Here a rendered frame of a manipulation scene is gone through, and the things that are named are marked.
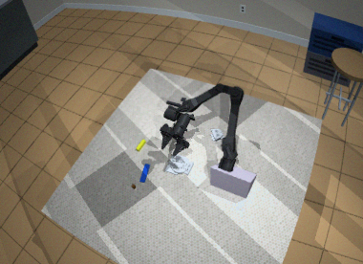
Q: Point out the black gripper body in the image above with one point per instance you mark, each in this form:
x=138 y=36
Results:
x=177 y=131

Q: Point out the yellow flat bar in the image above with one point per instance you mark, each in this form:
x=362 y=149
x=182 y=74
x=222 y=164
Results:
x=141 y=145

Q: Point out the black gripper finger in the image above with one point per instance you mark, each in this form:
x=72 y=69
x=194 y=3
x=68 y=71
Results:
x=165 y=140
x=178 y=149

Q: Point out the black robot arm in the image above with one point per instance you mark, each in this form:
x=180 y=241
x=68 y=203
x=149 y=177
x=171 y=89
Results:
x=228 y=145

